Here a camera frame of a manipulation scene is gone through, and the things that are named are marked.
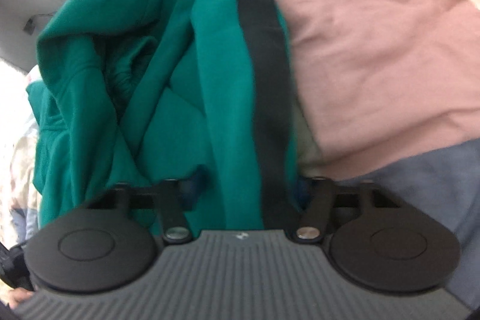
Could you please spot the person's left hand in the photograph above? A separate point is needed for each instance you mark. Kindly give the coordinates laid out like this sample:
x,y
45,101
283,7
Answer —
x,y
16,297

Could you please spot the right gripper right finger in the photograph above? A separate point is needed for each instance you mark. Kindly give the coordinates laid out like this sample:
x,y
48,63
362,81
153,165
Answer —
x,y
315,196

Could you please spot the green sweatshirt with cream letters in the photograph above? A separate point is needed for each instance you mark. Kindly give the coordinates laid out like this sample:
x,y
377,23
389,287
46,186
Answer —
x,y
139,91

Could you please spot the patchwork pastel bed quilt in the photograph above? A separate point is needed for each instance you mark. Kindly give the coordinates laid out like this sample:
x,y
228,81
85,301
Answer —
x,y
386,104

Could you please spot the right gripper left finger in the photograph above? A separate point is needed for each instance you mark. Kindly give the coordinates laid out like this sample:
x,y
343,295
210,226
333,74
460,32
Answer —
x,y
177,196

